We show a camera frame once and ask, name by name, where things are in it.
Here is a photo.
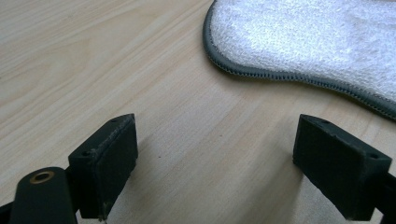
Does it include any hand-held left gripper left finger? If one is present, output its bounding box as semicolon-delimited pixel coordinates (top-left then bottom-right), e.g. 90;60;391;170
67;113;139;222

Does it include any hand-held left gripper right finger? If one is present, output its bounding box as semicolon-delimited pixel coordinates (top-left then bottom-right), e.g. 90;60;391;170
292;113;393;222

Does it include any white towel with grey trim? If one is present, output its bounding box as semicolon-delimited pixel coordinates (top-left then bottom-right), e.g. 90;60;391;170
202;0;396;121

